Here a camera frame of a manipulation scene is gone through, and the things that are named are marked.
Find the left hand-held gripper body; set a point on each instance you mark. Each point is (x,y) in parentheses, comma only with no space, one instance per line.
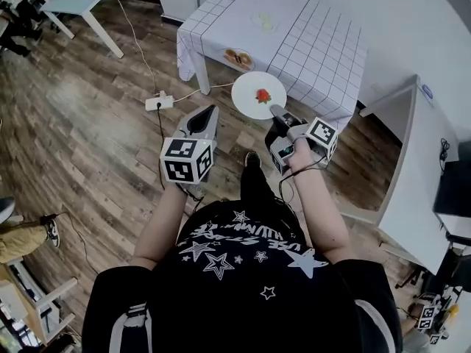
(185,160)

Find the white power strip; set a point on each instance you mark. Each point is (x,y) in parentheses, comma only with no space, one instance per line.
(159,102)

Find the person's right hand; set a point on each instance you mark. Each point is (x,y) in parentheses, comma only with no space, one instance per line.
(301,154)

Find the person's left forearm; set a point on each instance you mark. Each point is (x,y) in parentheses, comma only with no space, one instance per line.
(162,226)

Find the plate of bread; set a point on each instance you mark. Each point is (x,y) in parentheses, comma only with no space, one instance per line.
(238,58)

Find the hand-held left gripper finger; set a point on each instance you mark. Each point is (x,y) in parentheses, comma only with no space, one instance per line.
(195,113)
(212,121)

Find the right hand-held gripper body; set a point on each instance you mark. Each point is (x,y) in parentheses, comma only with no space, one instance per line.
(322,132)

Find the person's black star-print shirt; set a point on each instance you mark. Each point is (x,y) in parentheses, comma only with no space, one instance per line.
(243,289)

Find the red strawberry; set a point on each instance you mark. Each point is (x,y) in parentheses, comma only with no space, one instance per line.
(263,95)

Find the white round plate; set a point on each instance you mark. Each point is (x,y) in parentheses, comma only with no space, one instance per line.
(250,94)

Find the spare hand-held gripper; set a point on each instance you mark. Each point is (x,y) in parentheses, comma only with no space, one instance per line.
(430,316)

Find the black monitor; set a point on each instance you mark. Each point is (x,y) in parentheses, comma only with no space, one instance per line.
(452,188)

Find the white desk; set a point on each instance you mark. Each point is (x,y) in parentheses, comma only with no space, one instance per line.
(416,182)

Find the person's right forearm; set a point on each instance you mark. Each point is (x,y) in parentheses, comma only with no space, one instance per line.
(324,215)

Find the table with grid tablecloth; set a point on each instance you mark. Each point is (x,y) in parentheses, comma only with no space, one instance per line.
(312,31)

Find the white wooden chair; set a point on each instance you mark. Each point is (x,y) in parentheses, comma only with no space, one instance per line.
(40,307)

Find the person's black-trousered leg and shoe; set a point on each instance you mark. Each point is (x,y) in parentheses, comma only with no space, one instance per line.
(253,182)

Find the plate of cucumber slices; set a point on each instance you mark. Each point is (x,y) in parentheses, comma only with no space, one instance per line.
(265,22)

